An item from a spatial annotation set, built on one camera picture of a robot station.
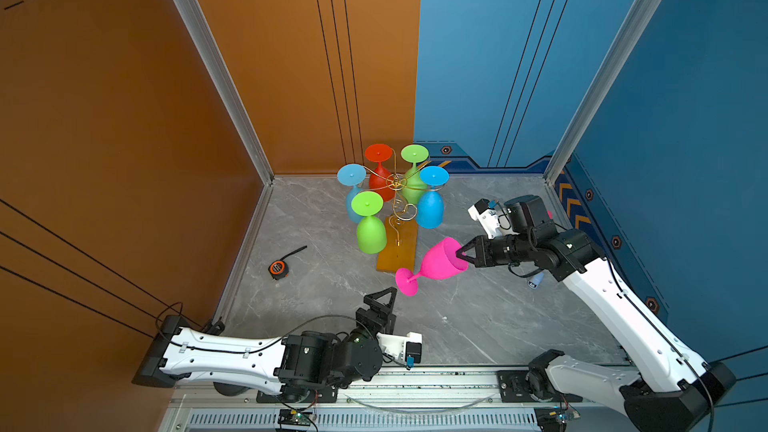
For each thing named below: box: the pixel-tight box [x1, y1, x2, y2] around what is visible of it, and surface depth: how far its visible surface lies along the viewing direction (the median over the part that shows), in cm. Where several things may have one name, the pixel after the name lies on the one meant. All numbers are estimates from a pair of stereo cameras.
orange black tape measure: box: [268, 245, 308, 281], surface depth 93 cm
